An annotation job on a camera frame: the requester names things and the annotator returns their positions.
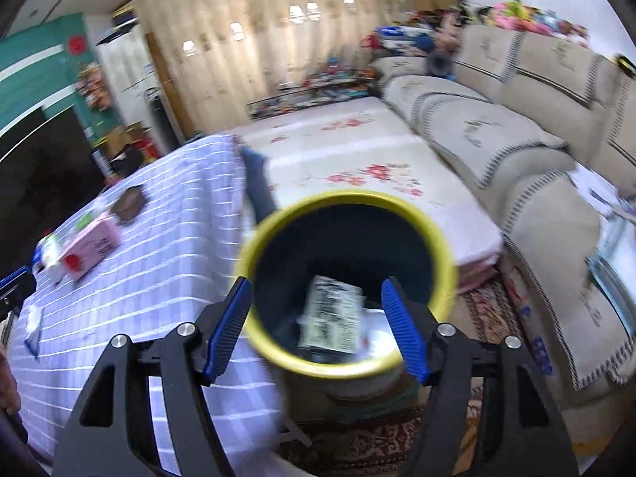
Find black yellow-rimmed trash bin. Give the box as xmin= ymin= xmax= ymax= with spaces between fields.
xmin=233 ymin=190 xmax=459 ymax=399

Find white round lid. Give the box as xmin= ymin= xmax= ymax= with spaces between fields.
xmin=362 ymin=307 xmax=399 ymax=355

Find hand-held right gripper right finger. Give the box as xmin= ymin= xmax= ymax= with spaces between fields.
xmin=382 ymin=277 xmax=580 ymax=477

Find floral floor mattress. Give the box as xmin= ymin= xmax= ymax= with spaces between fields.
xmin=217 ymin=96 xmax=506 ymax=295

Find beige sofa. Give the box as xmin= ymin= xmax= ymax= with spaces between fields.
xmin=369 ymin=24 xmax=636 ymax=404

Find open cardboard box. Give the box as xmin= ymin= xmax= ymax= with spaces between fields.
xmin=106 ymin=123 xmax=166 ymax=176

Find white standing air conditioner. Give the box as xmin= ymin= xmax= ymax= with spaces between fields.
xmin=96 ymin=24 xmax=166 ymax=110

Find papers on sofa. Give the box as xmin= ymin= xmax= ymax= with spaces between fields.
xmin=565 ymin=165 xmax=636 ymax=339

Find stack of round stools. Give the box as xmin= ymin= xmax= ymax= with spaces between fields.
xmin=322 ymin=358 xmax=424 ymax=409

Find beige curtain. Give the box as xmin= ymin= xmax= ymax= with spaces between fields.
xmin=133 ymin=0 xmax=429 ymax=126

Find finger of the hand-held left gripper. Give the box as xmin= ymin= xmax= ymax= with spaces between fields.
xmin=0 ymin=267 xmax=37 ymax=320

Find person's left hand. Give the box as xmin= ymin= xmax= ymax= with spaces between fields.
xmin=0 ymin=347 xmax=21 ymax=414

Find black tower fan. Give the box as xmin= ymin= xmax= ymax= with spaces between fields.
xmin=143 ymin=86 xmax=173 ymax=156

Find row of stuffed toys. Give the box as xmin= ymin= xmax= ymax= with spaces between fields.
xmin=461 ymin=0 xmax=593 ymax=44

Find patterned rug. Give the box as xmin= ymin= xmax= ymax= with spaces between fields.
xmin=277 ymin=277 xmax=528 ymax=477

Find artificial flower wall decoration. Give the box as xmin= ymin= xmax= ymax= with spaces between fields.
xmin=76 ymin=61 xmax=113 ymax=111

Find white carton with green label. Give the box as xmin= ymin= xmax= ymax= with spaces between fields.
xmin=297 ymin=275 xmax=367 ymax=355

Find brown wallet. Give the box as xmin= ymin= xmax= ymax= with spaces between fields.
xmin=111 ymin=185 xmax=148 ymax=222

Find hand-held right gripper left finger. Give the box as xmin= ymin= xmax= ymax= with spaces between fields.
xmin=52 ymin=277 xmax=252 ymax=477

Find large black television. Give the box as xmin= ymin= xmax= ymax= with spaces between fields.
xmin=0 ymin=106 xmax=109 ymax=280

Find pink box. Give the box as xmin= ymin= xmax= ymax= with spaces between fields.
xmin=56 ymin=210 xmax=123 ymax=282

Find low glass shelf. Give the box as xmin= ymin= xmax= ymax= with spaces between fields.
xmin=245 ymin=66 xmax=384 ymax=121

